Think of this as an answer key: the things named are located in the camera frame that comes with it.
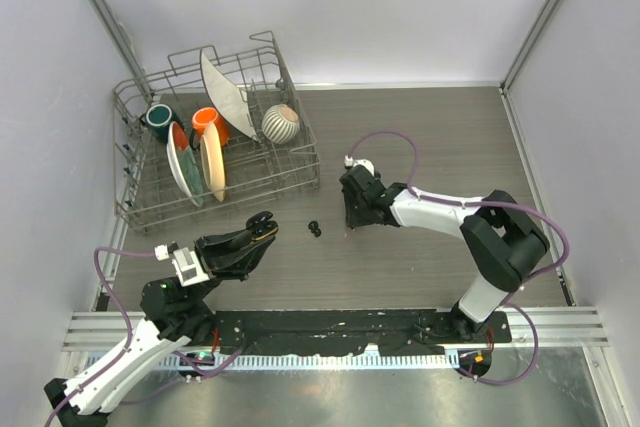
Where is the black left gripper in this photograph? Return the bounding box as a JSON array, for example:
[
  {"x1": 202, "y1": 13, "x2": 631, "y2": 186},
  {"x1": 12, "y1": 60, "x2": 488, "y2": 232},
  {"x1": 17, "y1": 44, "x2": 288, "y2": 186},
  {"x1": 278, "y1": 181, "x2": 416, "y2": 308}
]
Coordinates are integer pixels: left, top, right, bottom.
[{"x1": 186, "y1": 223, "x2": 274, "y2": 306}]

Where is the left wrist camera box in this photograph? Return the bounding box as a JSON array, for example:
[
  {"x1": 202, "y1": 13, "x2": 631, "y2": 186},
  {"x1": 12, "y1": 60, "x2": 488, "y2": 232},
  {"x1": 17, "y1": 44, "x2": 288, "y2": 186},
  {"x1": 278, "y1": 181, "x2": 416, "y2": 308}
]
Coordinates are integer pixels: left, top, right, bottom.
[{"x1": 154, "y1": 243, "x2": 210, "y2": 287}]

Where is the white square plate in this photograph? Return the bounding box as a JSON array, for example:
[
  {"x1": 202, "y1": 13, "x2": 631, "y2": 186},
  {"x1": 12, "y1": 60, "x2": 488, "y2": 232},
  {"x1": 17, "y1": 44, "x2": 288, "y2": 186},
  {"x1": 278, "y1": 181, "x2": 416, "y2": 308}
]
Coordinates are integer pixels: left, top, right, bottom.
[{"x1": 200, "y1": 50, "x2": 260, "y2": 142}]

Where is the beige plate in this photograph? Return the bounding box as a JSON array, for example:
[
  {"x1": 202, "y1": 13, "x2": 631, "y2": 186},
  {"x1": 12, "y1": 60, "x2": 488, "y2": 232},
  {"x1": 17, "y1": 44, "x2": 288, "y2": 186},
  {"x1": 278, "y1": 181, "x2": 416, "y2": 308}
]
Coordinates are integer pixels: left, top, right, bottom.
[{"x1": 200, "y1": 124, "x2": 226, "y2": 202}]

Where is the red teal floral plate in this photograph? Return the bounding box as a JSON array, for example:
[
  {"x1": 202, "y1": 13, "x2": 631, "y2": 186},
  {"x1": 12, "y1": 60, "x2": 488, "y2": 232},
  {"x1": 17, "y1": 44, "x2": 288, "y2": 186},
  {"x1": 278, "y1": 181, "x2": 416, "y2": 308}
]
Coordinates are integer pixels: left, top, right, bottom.
[{"x1": 166, "y1": 121, "x2": 204, "y2": 208}]

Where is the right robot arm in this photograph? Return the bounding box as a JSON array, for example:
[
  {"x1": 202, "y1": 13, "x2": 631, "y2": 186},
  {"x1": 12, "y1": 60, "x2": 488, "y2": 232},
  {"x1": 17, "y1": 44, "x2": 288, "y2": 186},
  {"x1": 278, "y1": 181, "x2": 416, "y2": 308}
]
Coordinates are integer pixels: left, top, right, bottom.
[{"x1": 340, "y1": 158, "x2": 549, "y2": 342}]

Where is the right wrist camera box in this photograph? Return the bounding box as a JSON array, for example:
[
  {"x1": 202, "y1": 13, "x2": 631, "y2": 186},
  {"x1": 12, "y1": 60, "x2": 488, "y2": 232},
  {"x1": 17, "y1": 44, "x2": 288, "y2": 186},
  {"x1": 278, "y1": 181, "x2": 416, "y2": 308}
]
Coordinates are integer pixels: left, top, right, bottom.
[{"x1": 343, "y1": 155, "x2": 376, "y2": 176}]

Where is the black earbud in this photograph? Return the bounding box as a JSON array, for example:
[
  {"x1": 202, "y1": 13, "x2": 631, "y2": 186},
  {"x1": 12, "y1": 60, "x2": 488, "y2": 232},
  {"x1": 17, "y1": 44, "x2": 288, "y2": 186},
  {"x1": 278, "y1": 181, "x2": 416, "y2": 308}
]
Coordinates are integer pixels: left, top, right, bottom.
[{"x1": 308, "y1": 220, "x2": 322, "y2": 237}]

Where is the teal mug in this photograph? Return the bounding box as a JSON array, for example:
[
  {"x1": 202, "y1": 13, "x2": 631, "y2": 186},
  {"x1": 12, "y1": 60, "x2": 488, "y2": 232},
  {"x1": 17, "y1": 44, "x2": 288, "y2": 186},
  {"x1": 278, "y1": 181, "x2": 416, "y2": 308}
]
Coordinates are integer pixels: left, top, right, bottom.
[{"x1": 139, "y1": 104, "x2": 184, "y2": 144}]

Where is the white slotted cable duct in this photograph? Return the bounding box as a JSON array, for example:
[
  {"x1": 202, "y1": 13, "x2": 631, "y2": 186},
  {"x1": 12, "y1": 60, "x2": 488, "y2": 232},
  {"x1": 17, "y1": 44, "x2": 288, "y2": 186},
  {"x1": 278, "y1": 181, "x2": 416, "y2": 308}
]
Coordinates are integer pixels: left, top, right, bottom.
[{"x1": 149, "y1": 349, "x2": 461, "y2": 372}]

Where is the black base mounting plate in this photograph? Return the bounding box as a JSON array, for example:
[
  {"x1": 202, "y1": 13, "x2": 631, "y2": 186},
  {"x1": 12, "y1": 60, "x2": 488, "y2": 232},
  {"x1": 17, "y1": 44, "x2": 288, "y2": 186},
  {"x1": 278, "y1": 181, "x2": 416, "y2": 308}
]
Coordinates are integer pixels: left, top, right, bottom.
[{"x1": 212, "y1": 309, "x2": 512, "y2": 357}]

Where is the orange mug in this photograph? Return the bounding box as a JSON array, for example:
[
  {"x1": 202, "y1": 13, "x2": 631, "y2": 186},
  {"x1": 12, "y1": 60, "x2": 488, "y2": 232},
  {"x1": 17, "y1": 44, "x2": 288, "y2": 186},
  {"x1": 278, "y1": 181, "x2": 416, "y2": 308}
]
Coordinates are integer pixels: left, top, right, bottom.
[{"x1": 189, "y1": 107, "x2": 231, "y2": 149}]

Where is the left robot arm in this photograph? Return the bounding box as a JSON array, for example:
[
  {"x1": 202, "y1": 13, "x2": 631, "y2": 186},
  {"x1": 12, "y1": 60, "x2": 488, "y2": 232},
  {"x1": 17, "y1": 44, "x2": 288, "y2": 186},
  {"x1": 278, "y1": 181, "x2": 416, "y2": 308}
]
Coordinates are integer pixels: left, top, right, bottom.
[{"x1": 44, "y1": 211, "x2": 278, "y2": 426}]

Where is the grey wire dish rack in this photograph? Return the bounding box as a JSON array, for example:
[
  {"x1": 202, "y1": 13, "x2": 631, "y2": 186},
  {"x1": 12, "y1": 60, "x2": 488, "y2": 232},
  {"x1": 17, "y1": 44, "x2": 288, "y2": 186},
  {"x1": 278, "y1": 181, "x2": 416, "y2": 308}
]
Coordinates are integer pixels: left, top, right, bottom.
[{"x1": 112, "y1": 30, "x2": 320, "y2": 233}]

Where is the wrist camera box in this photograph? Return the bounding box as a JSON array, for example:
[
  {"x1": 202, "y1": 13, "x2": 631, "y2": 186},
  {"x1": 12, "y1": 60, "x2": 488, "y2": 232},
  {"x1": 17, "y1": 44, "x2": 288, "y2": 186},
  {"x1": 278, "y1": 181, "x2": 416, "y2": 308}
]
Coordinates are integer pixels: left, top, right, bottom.
[
  {"x1": 154, "y1": 243, "x2": 210, "y2": 287},
  {"x1": 343, "y1": 155, "x2": 376, "y2": 176}
]

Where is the black earbud charging case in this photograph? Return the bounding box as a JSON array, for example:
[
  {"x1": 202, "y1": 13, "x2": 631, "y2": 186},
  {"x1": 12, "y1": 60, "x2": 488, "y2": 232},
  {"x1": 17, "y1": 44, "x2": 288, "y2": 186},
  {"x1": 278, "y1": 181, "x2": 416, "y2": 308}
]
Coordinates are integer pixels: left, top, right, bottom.
[{"x1": 246, "y1": 211, "x2": 279, "y2": 242}]

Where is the striped grey white bowl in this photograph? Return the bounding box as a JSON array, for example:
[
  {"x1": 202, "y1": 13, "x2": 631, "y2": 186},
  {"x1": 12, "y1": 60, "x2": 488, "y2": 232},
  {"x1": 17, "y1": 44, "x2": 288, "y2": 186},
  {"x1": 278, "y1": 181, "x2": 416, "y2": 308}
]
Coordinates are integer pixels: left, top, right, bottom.
[{"x1": 262, "y1": 104, "x2": 301, "y2": 145}]

